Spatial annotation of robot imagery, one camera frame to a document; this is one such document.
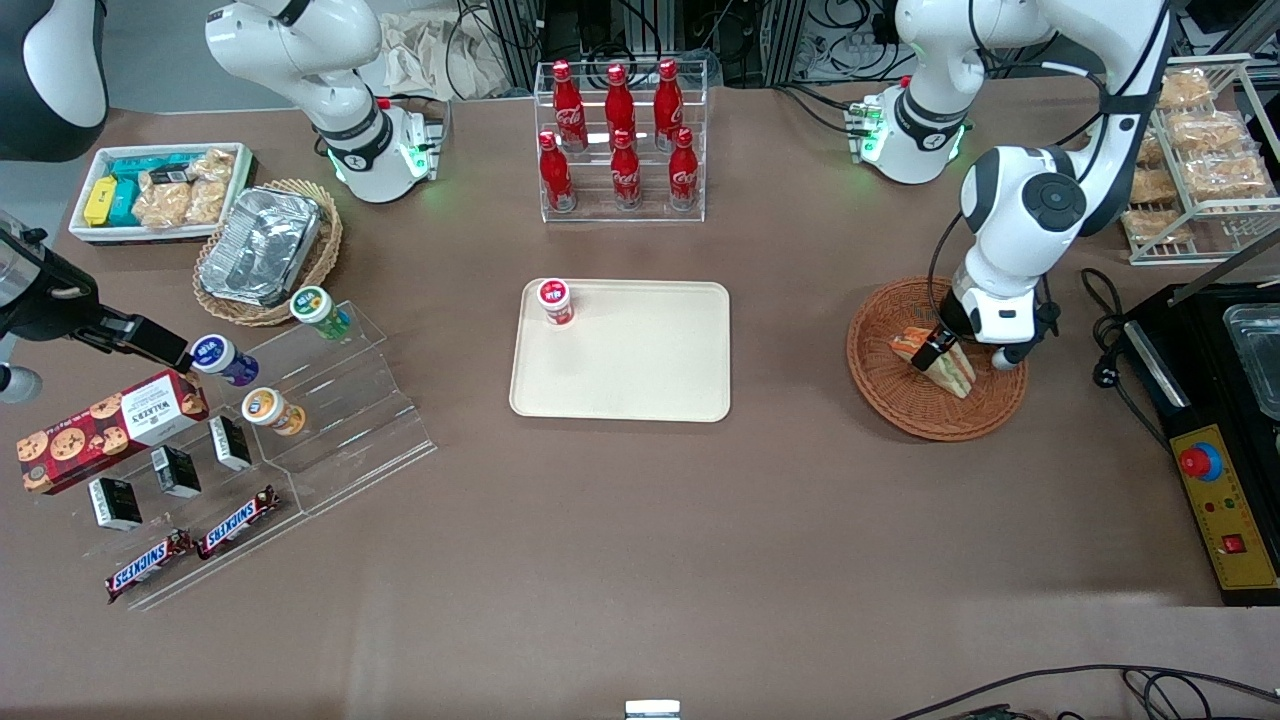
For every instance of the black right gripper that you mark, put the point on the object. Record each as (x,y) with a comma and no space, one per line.
(62,305)

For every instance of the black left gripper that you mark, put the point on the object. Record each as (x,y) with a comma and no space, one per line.
(951,322)

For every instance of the triangle sandwich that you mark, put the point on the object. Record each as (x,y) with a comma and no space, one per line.
(957,376)

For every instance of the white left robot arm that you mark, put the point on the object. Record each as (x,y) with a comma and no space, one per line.
(1030,200)

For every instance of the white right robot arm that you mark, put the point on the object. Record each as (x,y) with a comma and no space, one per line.
(330,60)

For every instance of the round brown wicker basket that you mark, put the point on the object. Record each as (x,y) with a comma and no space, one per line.
(900,400)

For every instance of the aluminium foil tray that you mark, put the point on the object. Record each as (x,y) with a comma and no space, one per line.
(260,245)

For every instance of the light woven wicker basket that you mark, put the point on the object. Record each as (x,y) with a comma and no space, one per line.
(325,250)

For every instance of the beige plastic tray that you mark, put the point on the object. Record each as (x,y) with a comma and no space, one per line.
(630,370)

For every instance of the purple jar with blue cap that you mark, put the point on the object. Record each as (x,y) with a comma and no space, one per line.
(222,358)

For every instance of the red tartan cookie box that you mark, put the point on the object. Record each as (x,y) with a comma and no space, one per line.
(100,435)

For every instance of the small black box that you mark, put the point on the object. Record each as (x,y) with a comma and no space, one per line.
(115,503)
(230,443)
(176,472)

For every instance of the orange jar with white cap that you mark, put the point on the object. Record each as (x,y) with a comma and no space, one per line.
(270,410)

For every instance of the white plastic bin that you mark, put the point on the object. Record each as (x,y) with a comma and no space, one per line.
(85,232)

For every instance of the clear bag of fried snacks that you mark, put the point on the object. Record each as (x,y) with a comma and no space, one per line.
(162,205)
(1205,131)
(1188,88)
(1152,150)
(1160,226)
(215,165)
(1226,176)
(1155,186)
(208,200)

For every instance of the teal small box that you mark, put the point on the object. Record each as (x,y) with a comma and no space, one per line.
(125,205)
(145,165)

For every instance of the yellow small box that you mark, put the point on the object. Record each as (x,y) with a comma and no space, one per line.
(100,202)

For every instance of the green capped jar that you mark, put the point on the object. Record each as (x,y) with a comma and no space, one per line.
(318,308)

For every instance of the Snickers chocolate bar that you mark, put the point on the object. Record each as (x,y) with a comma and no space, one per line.
(148,566)
(238,522)

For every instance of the clear acrylic step display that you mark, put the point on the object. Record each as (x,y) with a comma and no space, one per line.
(360,420)

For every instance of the black machine housing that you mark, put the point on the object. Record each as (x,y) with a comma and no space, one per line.
(1200,360)

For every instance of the grey metal bar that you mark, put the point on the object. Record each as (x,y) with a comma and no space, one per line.
(1225,268)

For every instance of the red cola bottle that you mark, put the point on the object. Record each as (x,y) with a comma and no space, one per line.
(555,175)
(683,170)
(619,105)
(625,175)
(568,110)
(667,100)

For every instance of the steel machine pan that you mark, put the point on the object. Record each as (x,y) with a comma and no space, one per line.
(1258,360)

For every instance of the yellow control panel with buttons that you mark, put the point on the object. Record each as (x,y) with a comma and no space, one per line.
(1225,500)

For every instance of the clear acrylic bottle rack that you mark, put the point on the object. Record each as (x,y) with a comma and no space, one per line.
(590,215)

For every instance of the red capped white jar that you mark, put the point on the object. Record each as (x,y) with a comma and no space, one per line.
(556,300)

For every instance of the beige crumpled cloth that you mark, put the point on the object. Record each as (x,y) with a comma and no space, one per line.
(420,60)

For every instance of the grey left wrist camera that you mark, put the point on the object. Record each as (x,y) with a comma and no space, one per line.
(1006,359)

